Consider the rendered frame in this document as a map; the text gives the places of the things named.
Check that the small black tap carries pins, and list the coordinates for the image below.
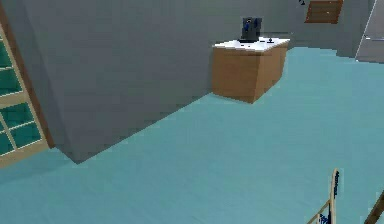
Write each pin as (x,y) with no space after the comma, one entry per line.
(270,40)

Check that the wooden cabinet with white top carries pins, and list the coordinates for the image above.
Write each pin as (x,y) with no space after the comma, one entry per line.
(245,71)

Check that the grey room door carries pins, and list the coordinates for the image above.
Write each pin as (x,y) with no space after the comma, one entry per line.
(371,36)

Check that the brown wooden post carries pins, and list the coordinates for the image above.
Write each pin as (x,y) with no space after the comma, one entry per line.
(376,210)

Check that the brown wooden wall cupboard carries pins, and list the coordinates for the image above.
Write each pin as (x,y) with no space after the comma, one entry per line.
(323,11)

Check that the pale wooden chair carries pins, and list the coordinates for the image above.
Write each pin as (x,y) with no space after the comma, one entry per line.
(330,203)

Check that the black coffee machine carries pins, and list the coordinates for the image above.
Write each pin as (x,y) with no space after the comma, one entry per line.
(250,29)

